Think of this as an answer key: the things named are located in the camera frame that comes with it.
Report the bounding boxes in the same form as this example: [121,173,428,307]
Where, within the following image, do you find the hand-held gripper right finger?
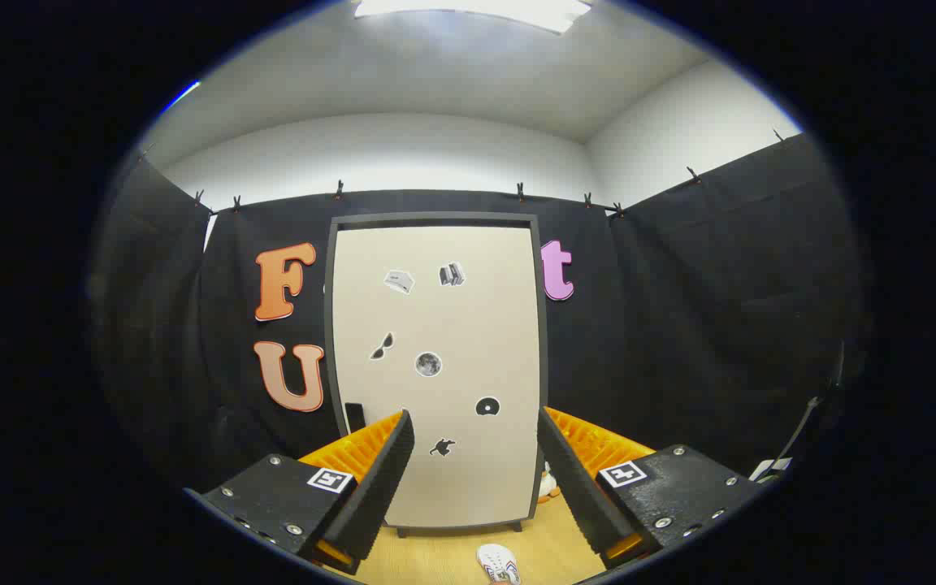
[536,405,765,570]

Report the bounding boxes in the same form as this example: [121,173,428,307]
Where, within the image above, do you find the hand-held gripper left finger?
[184,409,417,576]

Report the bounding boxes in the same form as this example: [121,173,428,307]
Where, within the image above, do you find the white striped shoe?
[476,544,522,585]

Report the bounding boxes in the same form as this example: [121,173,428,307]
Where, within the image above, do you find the beige shoe cabinet door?
[331,226,540,529]

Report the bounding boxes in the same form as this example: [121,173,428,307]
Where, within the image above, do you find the grey shoe cabinet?
[324,213,550,539]

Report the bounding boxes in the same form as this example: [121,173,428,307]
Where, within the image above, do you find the black backdrop cloth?
[90,134,871,488]

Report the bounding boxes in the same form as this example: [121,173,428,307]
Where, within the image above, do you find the white paper sheets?
[748,457,794,482]

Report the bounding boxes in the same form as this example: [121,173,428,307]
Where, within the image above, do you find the row of black cloth clips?
[139,130,786,220]

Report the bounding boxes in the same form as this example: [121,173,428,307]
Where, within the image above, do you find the ceiling light panel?
[353,0,592,35]

